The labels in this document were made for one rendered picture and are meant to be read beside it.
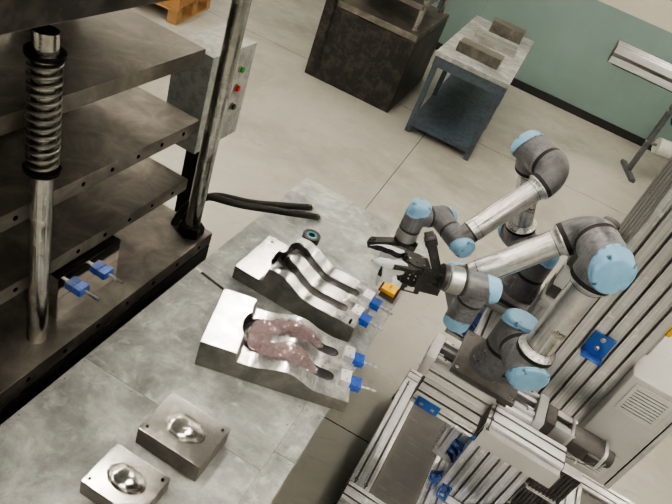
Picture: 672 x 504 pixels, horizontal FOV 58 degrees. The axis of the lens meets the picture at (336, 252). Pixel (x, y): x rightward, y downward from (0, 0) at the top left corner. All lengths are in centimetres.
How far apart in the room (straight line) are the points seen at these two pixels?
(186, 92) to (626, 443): 195
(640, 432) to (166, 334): 157
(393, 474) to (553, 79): 655
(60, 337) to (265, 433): 69
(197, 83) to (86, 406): 116
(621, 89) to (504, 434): 684
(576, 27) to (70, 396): 741
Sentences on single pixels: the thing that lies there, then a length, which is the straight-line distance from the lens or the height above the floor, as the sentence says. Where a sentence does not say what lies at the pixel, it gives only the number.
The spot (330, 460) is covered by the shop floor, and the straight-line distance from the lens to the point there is 291.
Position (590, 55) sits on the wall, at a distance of 841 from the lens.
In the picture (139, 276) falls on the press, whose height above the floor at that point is 79.
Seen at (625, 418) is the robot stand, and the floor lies 107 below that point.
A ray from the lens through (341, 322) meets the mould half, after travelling 217.
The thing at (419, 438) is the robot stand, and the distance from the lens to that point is 289.
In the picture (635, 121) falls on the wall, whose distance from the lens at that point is 863.
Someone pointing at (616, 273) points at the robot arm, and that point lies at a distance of 164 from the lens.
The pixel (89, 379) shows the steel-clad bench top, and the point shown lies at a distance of 194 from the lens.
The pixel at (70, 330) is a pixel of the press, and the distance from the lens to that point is 208.
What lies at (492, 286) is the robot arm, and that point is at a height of 146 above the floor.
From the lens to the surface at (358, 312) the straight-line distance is 219.
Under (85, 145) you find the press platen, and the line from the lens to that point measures 196.
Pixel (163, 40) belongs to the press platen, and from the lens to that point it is 209.
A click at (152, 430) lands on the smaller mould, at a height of 87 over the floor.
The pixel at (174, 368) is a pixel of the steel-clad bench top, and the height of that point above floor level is 80.
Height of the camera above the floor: 234
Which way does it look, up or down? 36 degrees down
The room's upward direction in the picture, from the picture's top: 23 degrees clockwise
